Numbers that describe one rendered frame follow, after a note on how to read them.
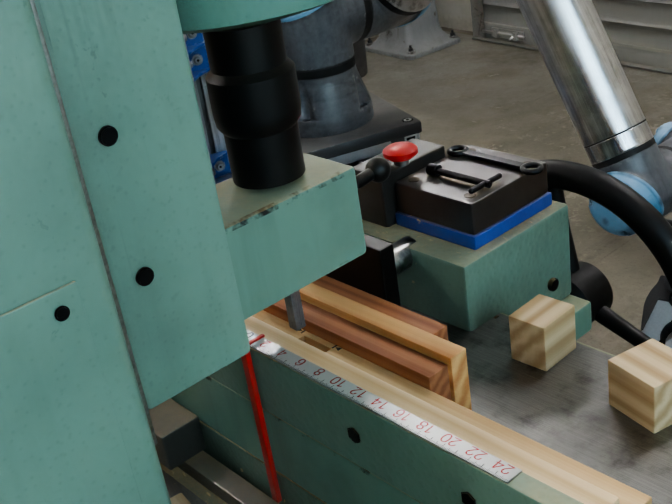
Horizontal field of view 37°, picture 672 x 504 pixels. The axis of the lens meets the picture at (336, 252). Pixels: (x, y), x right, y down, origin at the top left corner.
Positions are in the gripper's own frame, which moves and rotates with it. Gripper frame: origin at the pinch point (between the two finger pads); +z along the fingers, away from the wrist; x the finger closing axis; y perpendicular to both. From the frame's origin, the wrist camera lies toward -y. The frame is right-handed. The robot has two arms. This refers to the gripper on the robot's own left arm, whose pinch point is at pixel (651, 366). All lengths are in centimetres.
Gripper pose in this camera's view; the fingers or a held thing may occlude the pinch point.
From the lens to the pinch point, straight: 109.8
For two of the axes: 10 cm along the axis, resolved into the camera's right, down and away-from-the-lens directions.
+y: 5.3, 6.0, 6.0
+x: -6.3, -2.0, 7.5
